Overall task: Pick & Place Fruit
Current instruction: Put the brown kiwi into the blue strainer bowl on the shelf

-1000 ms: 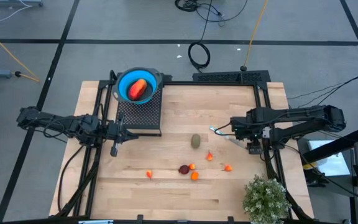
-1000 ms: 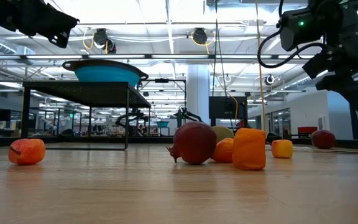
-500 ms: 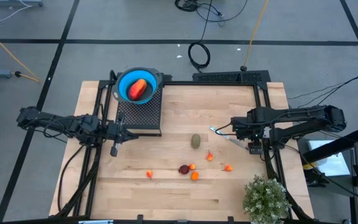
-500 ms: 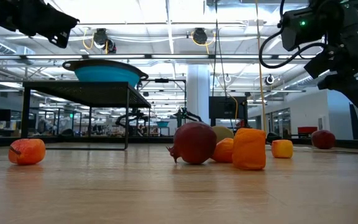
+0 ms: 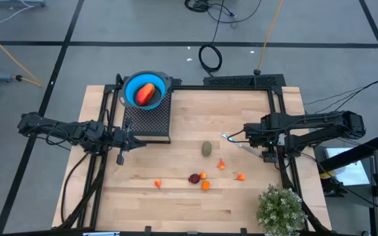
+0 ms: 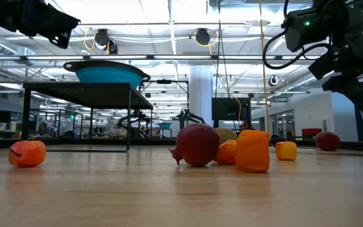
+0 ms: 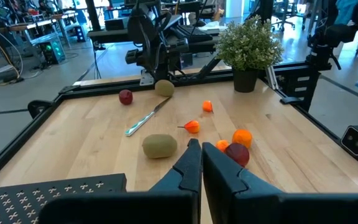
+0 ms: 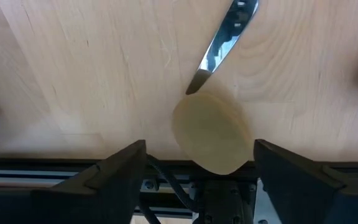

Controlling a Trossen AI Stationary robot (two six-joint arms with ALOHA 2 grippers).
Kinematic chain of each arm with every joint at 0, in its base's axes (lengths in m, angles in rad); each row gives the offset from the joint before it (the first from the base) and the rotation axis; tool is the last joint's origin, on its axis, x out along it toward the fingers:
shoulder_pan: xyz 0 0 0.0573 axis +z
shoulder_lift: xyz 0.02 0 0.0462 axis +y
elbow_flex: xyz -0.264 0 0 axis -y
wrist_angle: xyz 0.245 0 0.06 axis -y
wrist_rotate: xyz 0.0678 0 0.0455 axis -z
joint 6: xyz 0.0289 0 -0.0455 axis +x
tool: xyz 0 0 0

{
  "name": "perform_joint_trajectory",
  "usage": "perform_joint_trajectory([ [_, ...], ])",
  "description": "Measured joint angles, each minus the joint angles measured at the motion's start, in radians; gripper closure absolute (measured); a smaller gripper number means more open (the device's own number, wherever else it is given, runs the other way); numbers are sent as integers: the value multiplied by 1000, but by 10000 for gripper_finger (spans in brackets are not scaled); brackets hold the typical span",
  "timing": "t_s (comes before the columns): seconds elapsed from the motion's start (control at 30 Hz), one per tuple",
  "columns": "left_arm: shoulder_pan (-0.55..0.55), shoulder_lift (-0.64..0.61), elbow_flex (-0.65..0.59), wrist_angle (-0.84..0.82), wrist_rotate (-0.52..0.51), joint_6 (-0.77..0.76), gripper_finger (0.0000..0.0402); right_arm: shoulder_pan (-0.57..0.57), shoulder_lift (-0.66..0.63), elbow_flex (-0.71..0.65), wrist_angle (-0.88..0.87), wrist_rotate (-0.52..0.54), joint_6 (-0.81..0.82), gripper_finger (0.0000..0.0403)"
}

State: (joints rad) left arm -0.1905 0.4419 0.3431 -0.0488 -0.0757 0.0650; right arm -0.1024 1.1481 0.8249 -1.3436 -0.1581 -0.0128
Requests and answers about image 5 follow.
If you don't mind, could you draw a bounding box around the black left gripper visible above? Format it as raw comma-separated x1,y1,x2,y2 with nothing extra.
105,117,146,166

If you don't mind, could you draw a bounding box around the white green potted plant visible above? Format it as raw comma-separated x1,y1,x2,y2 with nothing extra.
255,183,308,236

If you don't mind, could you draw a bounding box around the thin black cable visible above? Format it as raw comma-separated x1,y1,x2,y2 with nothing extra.
303,79,378,119

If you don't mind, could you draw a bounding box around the brown green kiwi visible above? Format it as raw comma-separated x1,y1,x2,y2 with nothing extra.
201,140,213,157

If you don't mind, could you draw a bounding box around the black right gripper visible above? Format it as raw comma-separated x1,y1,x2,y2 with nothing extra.
244,122,287,164

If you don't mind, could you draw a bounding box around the black hanging coiled cable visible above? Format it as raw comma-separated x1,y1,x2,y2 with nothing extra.
198,0,226,75

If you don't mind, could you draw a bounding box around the yellow cable with black plug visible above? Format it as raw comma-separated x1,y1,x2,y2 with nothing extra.
0,24,43,88

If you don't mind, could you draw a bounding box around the black diagonal beam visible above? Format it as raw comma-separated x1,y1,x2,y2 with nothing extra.
318,133,378,174

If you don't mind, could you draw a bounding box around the white sheet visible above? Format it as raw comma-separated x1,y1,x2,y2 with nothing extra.
324,146,371,187

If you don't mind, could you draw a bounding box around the blue grey collapsible colander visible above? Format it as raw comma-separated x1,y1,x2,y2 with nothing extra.
119,69,173,111

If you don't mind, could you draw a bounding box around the yellow hanging cable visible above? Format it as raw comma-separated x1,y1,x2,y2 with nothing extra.
253,0,285,76

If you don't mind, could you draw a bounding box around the silver aluminium bar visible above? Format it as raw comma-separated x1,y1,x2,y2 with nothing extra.
83,231,121,236

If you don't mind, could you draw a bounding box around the black cable bundle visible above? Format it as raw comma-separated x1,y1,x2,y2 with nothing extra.
184,0,263,26

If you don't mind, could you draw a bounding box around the orange red mango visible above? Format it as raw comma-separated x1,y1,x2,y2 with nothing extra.
135,82,157,106

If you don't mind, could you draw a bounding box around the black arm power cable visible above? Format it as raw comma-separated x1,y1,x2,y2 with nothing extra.
60,151,92,227

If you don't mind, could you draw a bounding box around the black mesh shelf riser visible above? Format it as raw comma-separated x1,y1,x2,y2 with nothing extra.
120,90,173,145

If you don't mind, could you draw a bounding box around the black perforated frame panel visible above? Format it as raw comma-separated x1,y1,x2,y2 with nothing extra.
203,73,287,89

